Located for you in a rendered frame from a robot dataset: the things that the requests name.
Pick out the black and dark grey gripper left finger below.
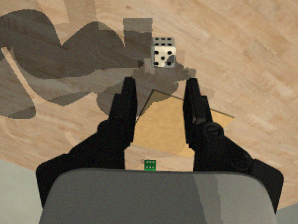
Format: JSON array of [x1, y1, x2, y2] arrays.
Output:
[[36, 77, 138, 209]]

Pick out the white die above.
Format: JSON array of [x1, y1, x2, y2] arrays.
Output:
[[151, 37, 176, 68]]

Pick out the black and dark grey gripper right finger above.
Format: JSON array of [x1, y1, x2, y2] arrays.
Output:
[[183, 78, 284, 215]]

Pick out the tan flat mat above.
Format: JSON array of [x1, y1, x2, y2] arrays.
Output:
[[130, 89, 235, 157]]

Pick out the green die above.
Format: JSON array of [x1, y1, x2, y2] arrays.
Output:
[[144, 160, 156, 171]]

